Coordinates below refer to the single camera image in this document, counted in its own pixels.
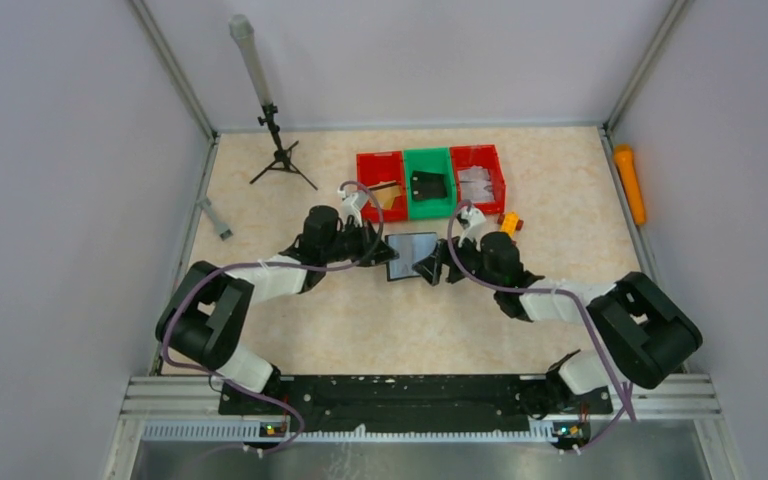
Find yellow toy block car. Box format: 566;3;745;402
497;212;524;237

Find black leather card holder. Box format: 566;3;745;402
385;232;438;282

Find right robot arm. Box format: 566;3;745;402
412;232;703;399

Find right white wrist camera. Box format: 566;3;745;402
456;205;486;246

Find aluminium frame rail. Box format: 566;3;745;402
105;373;745;479

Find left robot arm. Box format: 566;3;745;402
155;205;399;394

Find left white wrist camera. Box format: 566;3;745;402
338;187;369;225

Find green plastic bin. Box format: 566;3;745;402
403;147;457;220

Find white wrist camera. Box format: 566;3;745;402
338;187;369;225
456;205;486;246

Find small grey bracket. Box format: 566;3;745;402
196;196;233;241

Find left red plastic bin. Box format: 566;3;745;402
356;151;408;222

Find black tripod with grey pole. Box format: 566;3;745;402
228;14;318;191

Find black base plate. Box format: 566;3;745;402
218;374;616;447

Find grey cards in red bin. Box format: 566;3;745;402
457;166;495;203

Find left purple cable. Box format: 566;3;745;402
159;180;385;456

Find orange flashlight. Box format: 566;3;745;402
613;144;647;226

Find gold card in red bin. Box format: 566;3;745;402
370;182;403;210

